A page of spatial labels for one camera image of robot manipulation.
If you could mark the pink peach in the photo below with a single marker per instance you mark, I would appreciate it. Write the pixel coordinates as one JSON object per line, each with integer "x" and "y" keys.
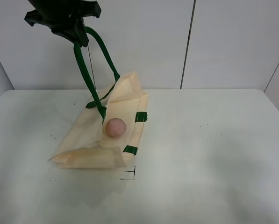
{"x": 115, "y": 128}

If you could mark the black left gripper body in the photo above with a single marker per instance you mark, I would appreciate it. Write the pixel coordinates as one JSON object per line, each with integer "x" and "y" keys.
{"x": 58, "y": 13}

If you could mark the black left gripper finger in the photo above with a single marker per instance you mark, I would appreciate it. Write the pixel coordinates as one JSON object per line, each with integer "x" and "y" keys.
{"x": 72, "y": 30}

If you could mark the cream linen bag green handles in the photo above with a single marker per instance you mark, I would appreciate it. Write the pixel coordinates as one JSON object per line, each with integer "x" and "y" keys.
{"x": 87, "y": 144}

